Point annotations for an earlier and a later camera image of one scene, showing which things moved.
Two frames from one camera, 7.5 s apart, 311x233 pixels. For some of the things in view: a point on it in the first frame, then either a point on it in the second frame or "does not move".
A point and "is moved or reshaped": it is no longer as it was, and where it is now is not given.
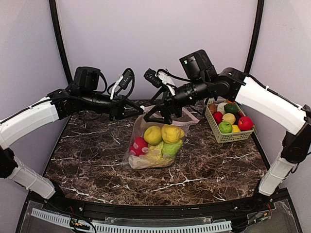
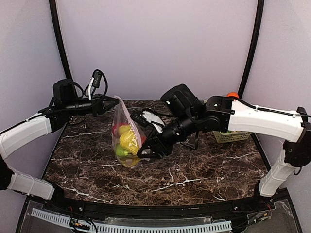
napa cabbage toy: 154,158 -> 129,160
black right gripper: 168,104 -> 160,141
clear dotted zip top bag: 155,144 is moved or reshaped
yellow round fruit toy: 153,135 -> 123,128
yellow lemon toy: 172,134 is moved or reshaped
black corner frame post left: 52,4 does not move
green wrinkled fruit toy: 169,150 -> 120,151
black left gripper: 114,109 -> 98,106
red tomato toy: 138,146 -> 115,126
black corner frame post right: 258,26 does not move
